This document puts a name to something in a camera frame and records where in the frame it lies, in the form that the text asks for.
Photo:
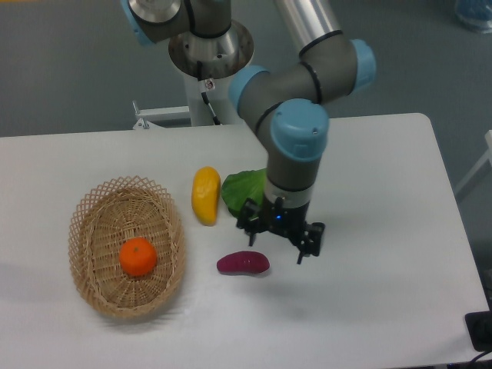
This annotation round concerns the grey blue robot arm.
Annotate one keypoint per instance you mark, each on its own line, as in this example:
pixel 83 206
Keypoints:
pixel 285 111

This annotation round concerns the woven wicker basket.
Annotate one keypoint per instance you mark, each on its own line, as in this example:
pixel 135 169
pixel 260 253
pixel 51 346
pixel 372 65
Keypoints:
pixel 105 218

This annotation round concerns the black device at table edge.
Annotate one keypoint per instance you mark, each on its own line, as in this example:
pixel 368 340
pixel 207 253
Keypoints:
pixel 479 329

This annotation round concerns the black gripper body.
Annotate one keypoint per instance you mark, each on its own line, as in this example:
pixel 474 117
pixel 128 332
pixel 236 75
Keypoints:
pixel 285 222

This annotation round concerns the yellow mango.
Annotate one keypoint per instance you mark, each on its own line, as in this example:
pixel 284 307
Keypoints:
pixel 205 194

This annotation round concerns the orange fruit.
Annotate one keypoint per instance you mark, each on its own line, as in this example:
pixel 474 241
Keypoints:
pixel 137 257

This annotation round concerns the blue bag in corner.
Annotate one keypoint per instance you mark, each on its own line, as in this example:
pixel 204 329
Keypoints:
pixel 474 15

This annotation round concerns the green bok choy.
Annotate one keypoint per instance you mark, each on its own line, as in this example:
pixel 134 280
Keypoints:
pixel 239 187

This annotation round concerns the purple sweet potato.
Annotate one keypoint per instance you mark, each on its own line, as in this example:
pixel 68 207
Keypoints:
pixel 243 262

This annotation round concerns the white frame at right edge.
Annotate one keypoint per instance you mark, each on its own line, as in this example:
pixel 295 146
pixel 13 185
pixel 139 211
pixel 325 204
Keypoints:
pixel 478 171

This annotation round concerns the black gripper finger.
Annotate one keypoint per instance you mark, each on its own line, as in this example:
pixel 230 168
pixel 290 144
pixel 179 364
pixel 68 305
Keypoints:
pixel 311 240
pixel 249 220

